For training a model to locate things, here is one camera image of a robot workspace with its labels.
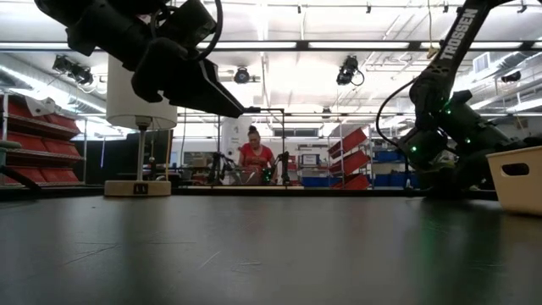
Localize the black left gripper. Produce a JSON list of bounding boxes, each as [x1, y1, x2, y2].
[[130, 36, 246, 119]]

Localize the yellow plastic bin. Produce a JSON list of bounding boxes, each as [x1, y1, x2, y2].
[[485, 146, 542, 217]]

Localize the teal plastic bin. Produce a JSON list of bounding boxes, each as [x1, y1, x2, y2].
[[0, 141, 23, 167]]

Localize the black ceiling spotlight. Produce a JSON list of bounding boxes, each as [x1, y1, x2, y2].
[[232, 66, 262, 85]]

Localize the person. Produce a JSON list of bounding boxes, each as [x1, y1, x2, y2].
[[236, 125, 276, 186]]

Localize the black partition panel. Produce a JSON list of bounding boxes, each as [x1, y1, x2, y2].
[[86, 129, 177, 187]]

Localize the white shade wooden base lamp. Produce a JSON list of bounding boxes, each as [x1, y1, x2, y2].
[[103, 54, 179, 198]]

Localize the blue storage bin stack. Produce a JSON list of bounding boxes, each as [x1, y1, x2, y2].
[[372, 150, 414, 188]]

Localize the red tilted bin rack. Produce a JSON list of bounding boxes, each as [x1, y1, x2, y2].
[[328, 125, 373, 191]]

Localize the black table mat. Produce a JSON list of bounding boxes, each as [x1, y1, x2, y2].
[[0, 195, 542, 305]]

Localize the red bin shelf rack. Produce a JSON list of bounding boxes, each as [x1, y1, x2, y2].
[[0, 91, 88, 190]]

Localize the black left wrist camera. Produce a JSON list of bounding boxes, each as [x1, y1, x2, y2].
[[154, 0, 218, 48]]

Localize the black overhead frame beam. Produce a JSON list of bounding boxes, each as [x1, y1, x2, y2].
[[0, 40, 542, 53]]

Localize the black ceiling camera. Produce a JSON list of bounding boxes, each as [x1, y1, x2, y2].
[[51, 53, 95, 86], [336, 54, 365, 87]]

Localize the black aluminium table frame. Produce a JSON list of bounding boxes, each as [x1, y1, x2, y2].
[[0, 185, 542, 203]]

